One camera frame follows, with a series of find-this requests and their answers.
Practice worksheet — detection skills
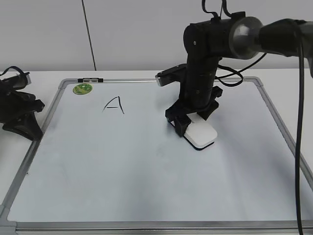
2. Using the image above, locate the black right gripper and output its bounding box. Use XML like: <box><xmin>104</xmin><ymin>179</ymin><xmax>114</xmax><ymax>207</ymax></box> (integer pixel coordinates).
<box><xmin>165</xmin><ymin>57</ymin><xmax>223</xmax><ymax>137</ymax></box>

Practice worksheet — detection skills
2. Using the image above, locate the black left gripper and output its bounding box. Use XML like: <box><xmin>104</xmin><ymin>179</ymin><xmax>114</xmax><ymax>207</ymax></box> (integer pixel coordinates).
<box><xmin>0</xmin><ymin>77</ymin><xmax>45</xmax><ymax>141</ymax></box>

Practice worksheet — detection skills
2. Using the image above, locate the white whiteboard eraser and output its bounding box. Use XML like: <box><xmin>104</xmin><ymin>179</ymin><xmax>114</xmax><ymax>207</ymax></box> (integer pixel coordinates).
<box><xmin>184</xmin><ymin>113</ymin><xmax>218</xmax><ymax>150</ymax></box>

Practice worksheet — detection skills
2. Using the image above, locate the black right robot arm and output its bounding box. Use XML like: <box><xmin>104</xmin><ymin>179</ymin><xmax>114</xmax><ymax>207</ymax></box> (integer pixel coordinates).
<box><xmin>156</xmin><ymin>12</ymin><xmax>313</xmax><ymax>136</ymax></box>

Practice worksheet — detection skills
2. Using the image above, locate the round green magnet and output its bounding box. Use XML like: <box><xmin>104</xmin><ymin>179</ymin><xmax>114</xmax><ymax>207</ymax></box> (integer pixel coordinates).
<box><xmin>72</xmin><ymin>83</ymin><xmax>93</xmax><ymax>95</ymax></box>

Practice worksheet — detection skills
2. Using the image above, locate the grey framed whiteboard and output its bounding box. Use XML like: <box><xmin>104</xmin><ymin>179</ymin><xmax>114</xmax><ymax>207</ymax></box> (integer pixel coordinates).
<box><xmin>0</xmin><ymin>76</ymin><xmax>313</xmax><ymax>235</ymax></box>

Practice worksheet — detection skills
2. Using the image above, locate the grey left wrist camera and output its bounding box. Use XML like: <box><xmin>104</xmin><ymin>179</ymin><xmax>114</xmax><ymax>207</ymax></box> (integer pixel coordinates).
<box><xmin>10</xmin><ymin>72</ymin><xmax>31</xmax><ymax>90</ymax></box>

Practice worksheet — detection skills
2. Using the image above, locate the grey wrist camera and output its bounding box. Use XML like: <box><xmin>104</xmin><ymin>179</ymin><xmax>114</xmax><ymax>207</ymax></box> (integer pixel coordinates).
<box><xmin>10</xmin><ymin>72</ymin><xmax>31</xmax><ymax>90</ymax></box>
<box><xmin>155</xmin><ymin>64</ymin><xmax>187</xmax><ymax>87</ymax></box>

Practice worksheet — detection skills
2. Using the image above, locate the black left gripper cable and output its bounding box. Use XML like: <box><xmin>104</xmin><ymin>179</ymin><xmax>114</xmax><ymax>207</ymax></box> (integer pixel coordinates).
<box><xmin>0</xmin><ymin>66</ymin><xmax>26</xmax><ymax>79</ymax></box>

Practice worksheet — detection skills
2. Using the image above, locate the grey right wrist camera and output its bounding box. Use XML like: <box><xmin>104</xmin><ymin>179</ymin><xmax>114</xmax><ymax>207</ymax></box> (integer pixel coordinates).
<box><xmin>155</xmin><ymin>64</ymin><xmax>187</xmax><ymax>87</ymax></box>

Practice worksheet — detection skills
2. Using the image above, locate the black grey frame clip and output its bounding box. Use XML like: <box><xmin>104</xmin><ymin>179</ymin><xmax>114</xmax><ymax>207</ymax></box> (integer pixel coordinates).
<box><xmin>77</xmin><ymin>78</ymin><xmax>104</xmax><ymax>83</ymax></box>

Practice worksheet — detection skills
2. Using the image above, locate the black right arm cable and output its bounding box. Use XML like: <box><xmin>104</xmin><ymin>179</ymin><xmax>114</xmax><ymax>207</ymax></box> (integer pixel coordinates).
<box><xmin>201</xmin><ymin>0</ymin><xmax>308</xmax><ymax>235</ymax></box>

